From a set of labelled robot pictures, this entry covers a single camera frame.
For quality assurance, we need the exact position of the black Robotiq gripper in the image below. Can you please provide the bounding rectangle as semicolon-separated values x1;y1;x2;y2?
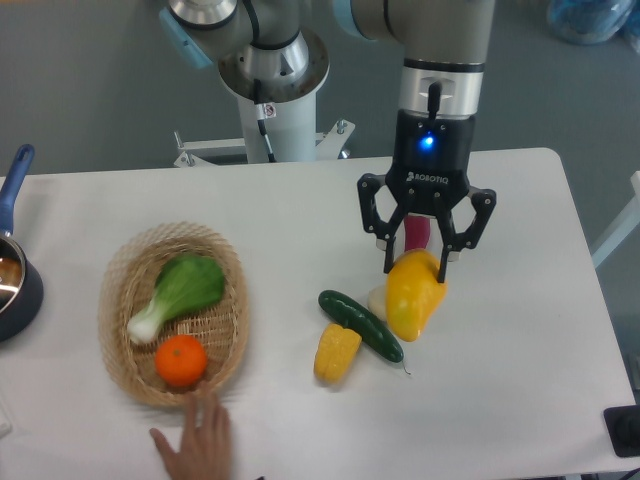
356;109;498;285

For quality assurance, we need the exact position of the yellow mango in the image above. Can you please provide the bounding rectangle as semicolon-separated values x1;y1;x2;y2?
385;249;448;342

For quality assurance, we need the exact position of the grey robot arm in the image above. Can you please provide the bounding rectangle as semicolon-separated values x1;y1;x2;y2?
159;1;496;269

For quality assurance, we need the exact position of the bare human hand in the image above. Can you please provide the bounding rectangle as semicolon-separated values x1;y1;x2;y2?
149;383;232;480

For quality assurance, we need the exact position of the pink and white radish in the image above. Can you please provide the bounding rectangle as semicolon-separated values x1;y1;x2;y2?
367;215;431;322

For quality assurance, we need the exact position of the dark green cucumber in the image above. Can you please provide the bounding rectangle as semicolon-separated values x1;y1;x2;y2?
318;290;404;363

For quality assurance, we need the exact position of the yellow bell pepper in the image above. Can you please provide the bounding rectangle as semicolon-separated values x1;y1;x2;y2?
314;324;362;384

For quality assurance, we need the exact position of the blue plastic bag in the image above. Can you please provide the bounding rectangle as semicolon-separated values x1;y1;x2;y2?
546;0;639;46

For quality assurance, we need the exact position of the green bok choy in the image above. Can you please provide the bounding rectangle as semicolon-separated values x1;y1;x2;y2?
127;254;225;345

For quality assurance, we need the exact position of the orange tangerine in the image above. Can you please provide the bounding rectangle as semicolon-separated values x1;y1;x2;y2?
154;335;208;388

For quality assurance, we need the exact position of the black device at table edge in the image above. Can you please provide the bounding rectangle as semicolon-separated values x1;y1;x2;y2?
603;405;640;458

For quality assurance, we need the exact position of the woven wicker basket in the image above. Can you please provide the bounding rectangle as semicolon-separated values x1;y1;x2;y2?
98;222;250;407

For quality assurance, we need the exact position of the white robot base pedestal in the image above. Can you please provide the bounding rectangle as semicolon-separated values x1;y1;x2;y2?
174;93;356;168

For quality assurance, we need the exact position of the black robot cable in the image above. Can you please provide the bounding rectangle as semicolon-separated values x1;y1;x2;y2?
241;0;278;164

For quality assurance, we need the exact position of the white table frame leg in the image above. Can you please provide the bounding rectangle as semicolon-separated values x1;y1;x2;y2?
590;171;639;269

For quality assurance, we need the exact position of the blue handled saucepan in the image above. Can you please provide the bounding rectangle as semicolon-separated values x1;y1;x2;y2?
1;144;44;342

